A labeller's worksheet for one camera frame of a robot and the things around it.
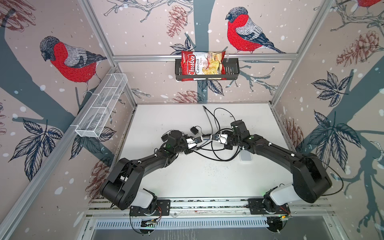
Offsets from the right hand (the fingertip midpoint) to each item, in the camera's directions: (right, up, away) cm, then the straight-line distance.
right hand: (216, 139), depth 87 cm
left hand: (-12, +1, -2) cm, 12 cm away
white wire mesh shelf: (-63, +20, -9) cm, 66 cm away
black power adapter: (-13, +4, +16) cm, 21 cm away
